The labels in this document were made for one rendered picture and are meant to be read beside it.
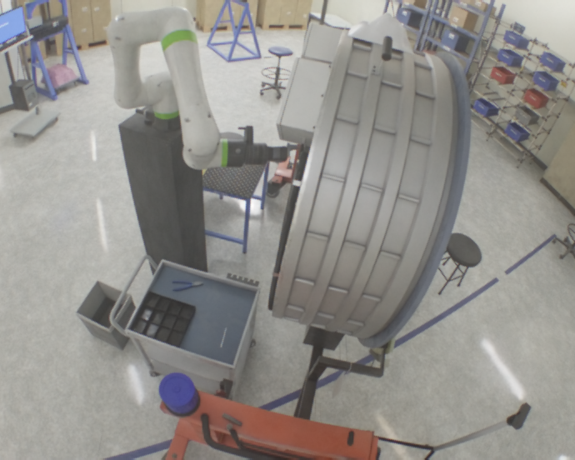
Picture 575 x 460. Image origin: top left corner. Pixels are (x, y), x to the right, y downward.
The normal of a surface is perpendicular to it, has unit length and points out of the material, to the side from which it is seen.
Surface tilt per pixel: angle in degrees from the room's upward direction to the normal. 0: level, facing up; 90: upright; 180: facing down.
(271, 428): 0
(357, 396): 0
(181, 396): 0
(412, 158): 44
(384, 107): 31
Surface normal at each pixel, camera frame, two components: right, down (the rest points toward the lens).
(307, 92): -0.04, -0.02
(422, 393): 0.14, -0.67
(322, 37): -0.10, 0.19
